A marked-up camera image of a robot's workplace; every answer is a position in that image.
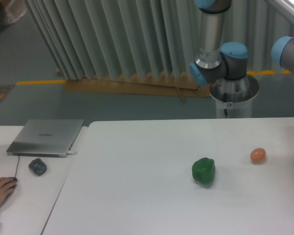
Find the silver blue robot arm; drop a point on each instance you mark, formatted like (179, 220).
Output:
(225, 66)

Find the green bell pepper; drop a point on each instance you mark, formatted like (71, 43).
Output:
(203, 171)

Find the brown egg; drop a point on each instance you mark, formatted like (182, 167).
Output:
(258, 156)

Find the brown cardboard floor sheet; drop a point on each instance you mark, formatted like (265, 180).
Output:
(183, 86)

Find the pale green folding curtain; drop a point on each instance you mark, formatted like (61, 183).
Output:
(100, 38)

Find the silver closed laptop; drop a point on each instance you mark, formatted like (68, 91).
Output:
(46, 137)

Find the small black controller device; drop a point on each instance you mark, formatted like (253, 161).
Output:
(38, 167)

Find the clear plastic bag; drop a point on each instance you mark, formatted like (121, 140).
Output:
(14, 10)

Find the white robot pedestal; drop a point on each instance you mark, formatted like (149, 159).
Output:
(234, 99)

